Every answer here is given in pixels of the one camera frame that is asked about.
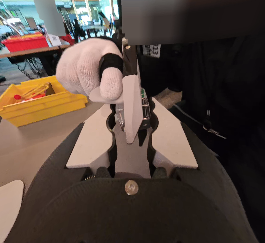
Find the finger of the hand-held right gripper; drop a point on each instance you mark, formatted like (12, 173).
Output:
(132, 106)
(142, 137)

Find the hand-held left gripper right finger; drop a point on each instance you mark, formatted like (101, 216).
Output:
(174, 143)

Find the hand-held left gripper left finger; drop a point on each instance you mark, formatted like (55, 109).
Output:
(89, 143)

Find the clear acrylic cube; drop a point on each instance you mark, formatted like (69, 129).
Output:
(120, 116)

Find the person's right hand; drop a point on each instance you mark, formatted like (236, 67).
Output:
(82, 64)

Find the yellow plastic bin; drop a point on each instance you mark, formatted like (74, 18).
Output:
(41, 106)

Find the red round cap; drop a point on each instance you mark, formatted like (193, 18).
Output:
(17, 97)

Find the cluttered work table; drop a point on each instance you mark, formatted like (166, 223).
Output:
(41, 49)

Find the white lamp stand with base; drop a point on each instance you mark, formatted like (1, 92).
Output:
(10, 205)

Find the red plastic tote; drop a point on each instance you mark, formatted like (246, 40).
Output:
(27, 43)

